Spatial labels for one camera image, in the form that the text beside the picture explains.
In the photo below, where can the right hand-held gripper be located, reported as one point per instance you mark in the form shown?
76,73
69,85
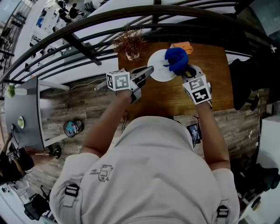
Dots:
198,90

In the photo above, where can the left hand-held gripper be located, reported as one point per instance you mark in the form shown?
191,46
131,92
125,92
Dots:
119,79

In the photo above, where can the white round plate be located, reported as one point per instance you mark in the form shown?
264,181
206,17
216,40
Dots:
158,67

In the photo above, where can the blue cloth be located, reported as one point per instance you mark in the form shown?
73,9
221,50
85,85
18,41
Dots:
177,60

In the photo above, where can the person's left forearm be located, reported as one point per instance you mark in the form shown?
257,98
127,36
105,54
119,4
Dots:
105,124

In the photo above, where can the person's right forearm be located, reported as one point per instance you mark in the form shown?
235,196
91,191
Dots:
213,135

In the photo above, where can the orange tissue box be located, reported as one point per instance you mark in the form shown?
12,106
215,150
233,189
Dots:
181,44

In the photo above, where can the dried plant in white vase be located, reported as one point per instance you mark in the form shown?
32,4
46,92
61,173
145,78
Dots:
131,43

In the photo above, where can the clear plastic bottle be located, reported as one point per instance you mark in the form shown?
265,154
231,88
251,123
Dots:
100,85

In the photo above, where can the black tablet screen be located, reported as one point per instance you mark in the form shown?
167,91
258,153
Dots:
193,131

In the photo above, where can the black metal railing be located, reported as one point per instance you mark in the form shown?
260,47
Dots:
83,47

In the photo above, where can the person's white shirt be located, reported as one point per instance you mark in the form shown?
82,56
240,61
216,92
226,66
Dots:
148,170

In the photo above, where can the small green bowl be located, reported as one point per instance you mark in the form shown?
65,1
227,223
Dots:
21,122

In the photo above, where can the green plant in white vase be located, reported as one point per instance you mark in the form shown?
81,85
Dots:
13,90

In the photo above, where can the grey desk with white frame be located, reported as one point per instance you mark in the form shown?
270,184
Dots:
24,113

